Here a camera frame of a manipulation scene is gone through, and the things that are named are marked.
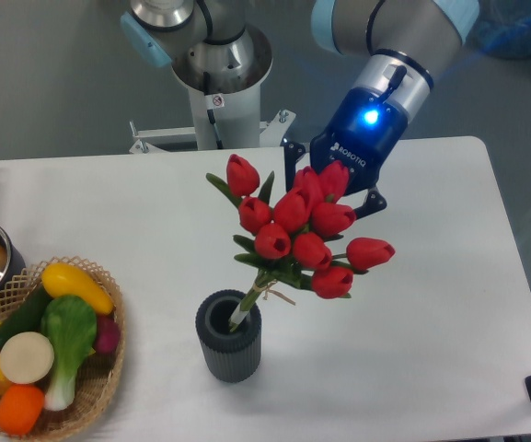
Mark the yellow toy squash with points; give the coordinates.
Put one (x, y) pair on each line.
(62, 279)

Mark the red tulip bouquet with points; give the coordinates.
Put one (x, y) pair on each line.
(288, 242)

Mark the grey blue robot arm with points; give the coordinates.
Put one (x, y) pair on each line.
(407, 43)

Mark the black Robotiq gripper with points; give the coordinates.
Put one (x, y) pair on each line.
(361, 134)

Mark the green toy cucumber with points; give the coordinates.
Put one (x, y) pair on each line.
(27, 317)

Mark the blue plastic bag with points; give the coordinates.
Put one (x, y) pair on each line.
(503, 29)

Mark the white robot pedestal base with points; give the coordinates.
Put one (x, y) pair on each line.
(224, 90)

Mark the green toy bok choy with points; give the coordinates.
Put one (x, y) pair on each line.
(70, 325)

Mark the purple toy radish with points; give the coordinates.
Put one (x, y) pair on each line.
(108, 335)

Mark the orange toy fruit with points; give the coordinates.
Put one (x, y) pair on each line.
(20, 408)

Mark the dark grey ribbed vase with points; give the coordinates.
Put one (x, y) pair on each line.
(231, 356)

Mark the white round toy slice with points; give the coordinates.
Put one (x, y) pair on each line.
(26, 358)

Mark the woven wicker basket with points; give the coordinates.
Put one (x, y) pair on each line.
(97, 379)

